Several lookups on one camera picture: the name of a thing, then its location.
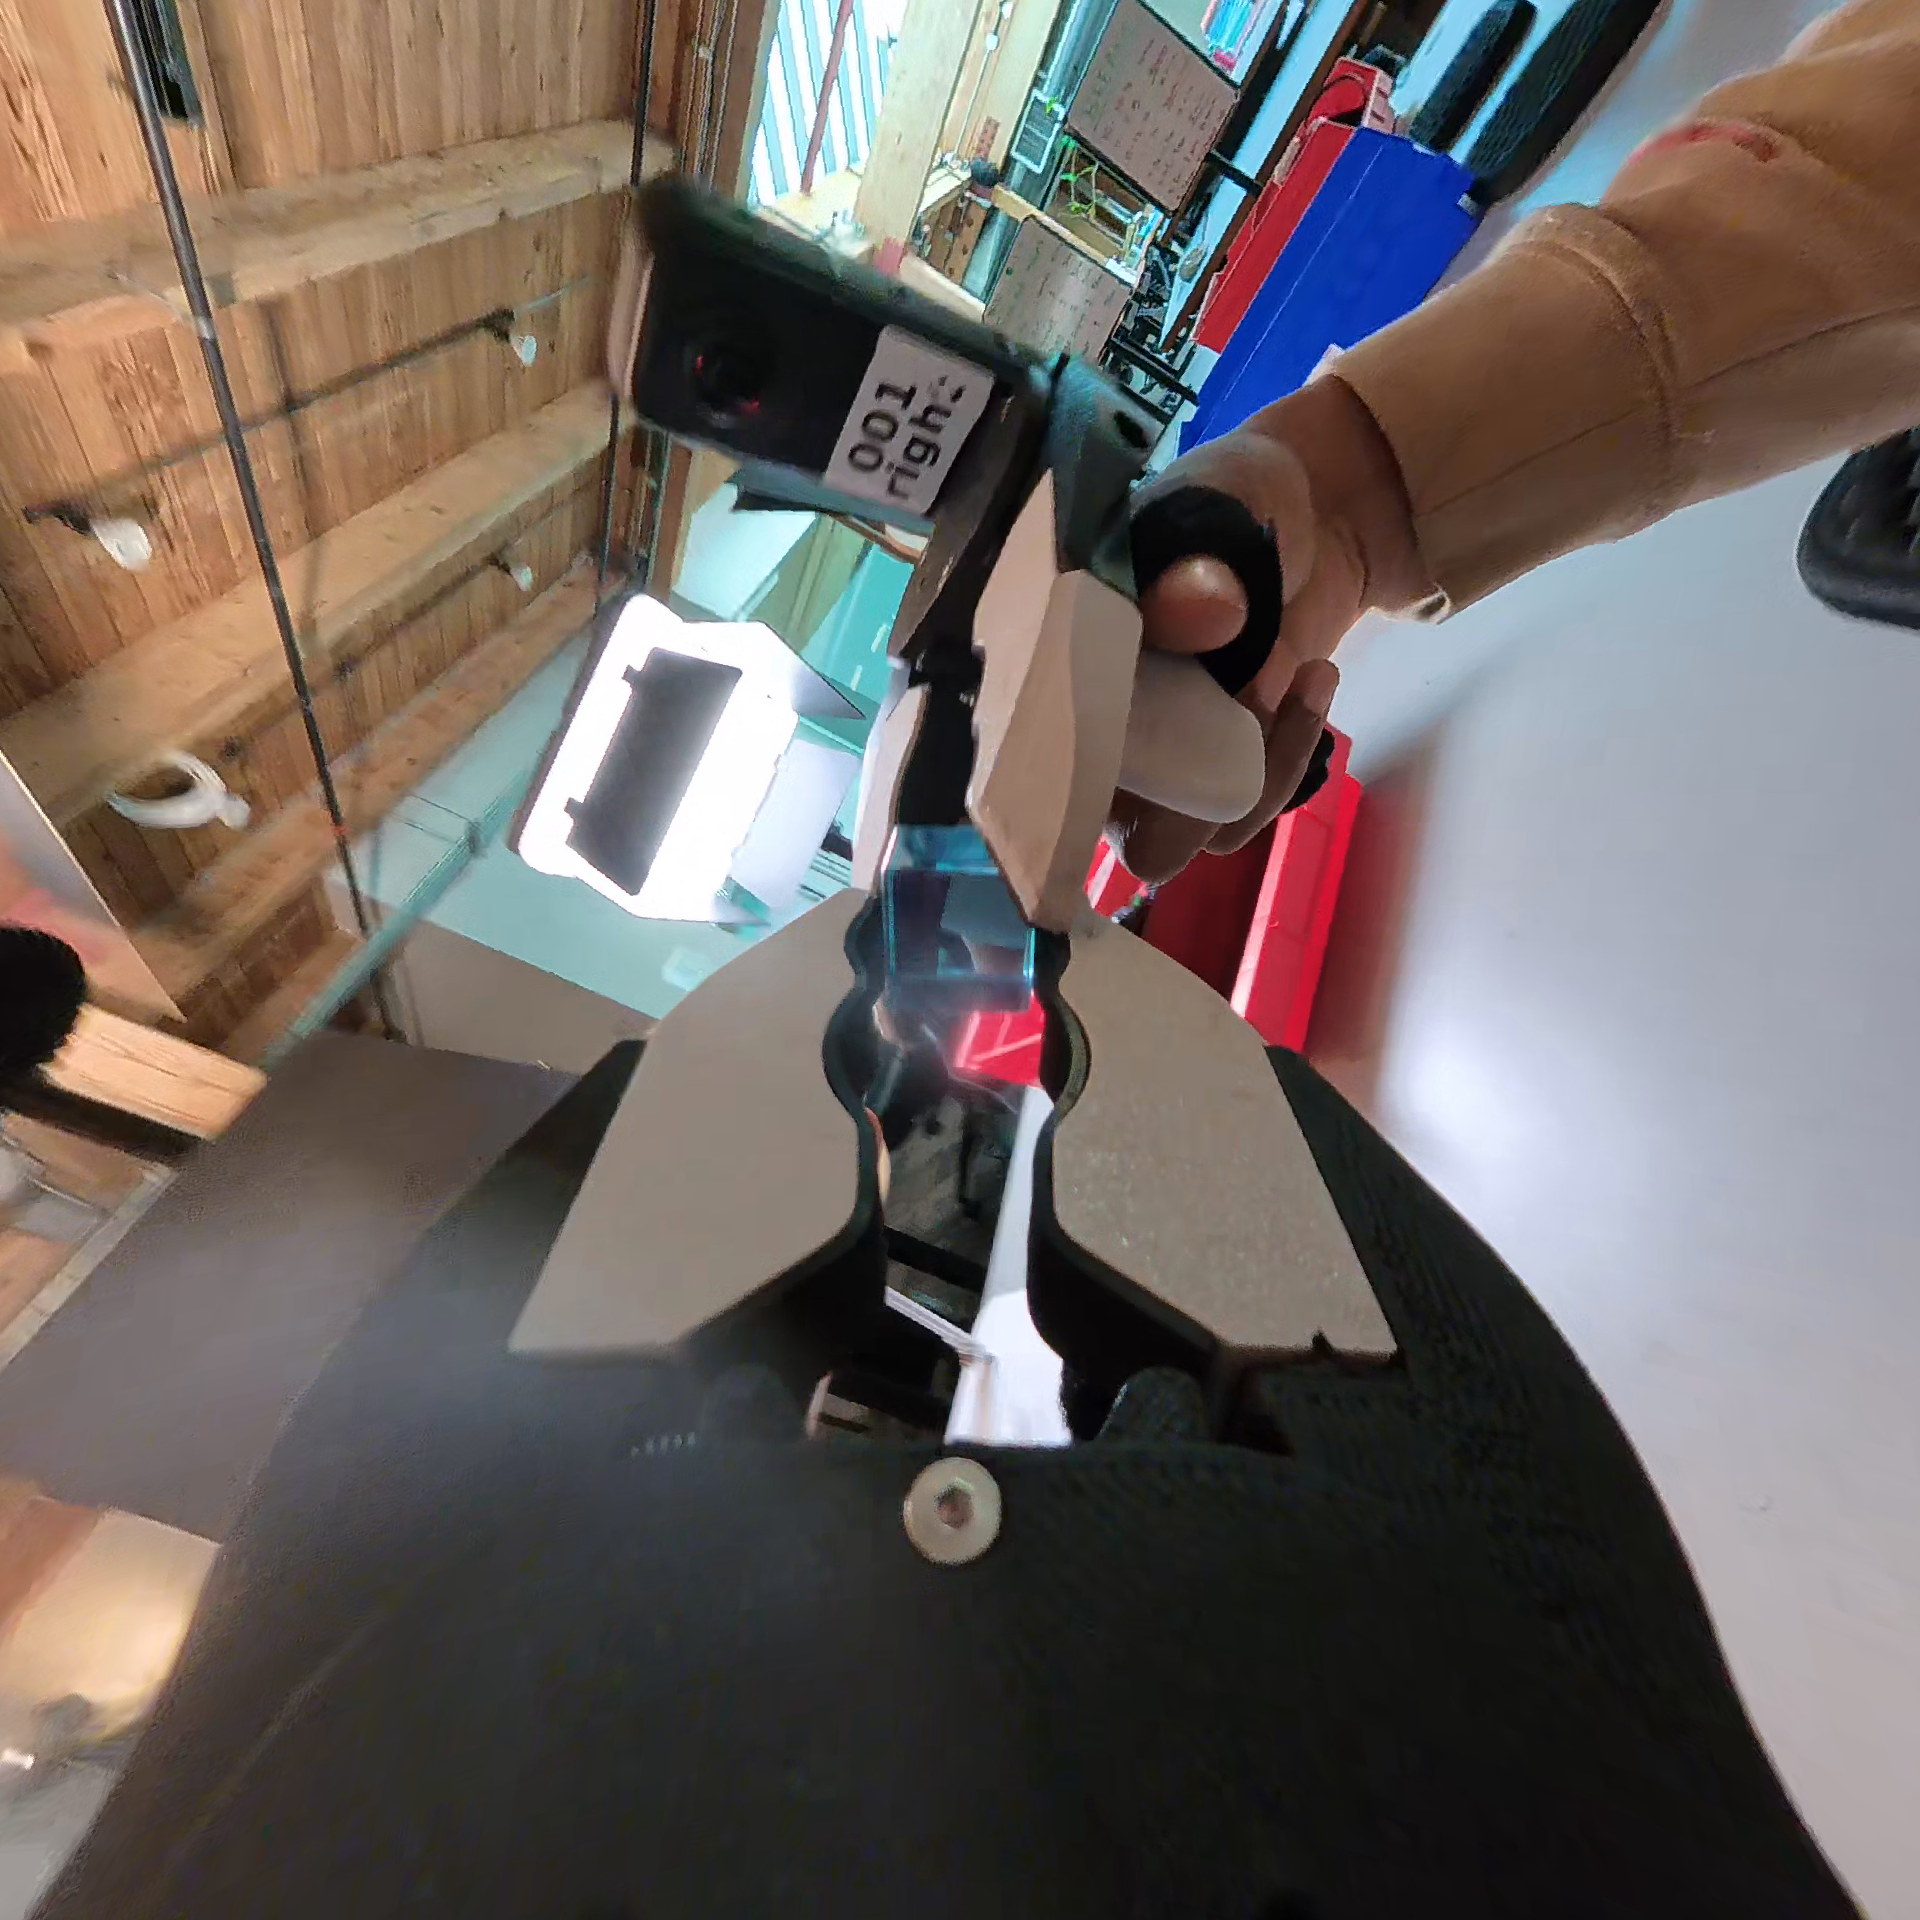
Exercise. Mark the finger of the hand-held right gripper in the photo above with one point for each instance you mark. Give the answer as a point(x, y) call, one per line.
point(1051, 720)
point(889, 780)

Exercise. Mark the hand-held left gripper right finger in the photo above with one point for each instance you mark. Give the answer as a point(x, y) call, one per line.
point(1215, 1201)

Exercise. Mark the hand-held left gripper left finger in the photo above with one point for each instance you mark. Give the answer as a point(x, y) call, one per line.
point(704, 1170)

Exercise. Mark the clear acrylic cube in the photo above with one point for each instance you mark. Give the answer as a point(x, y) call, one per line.
point(960, 931)

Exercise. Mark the red plastic bin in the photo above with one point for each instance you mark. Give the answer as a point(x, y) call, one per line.
point(1275, 195)
point(1275, 931)

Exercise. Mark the person's right forearm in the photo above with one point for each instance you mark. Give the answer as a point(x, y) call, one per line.
point(1575, 344)

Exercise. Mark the person's right hand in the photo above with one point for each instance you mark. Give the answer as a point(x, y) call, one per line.
point(1335, 524)

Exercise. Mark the studio light panel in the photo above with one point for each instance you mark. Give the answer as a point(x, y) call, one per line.
point(781, 794)

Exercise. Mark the easel whiteboard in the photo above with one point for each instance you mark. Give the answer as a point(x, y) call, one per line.
point(1051, 292)
point(1155, 91)

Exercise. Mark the wooden board with black sheet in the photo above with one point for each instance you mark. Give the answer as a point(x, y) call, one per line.
point(225, 1274)

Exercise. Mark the blue plastic bin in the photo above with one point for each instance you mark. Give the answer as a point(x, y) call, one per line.
point(1350, 254)

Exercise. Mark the black mesh armrest pad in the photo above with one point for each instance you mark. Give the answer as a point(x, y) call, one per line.
point(1471, 68)
point(1561, 74)

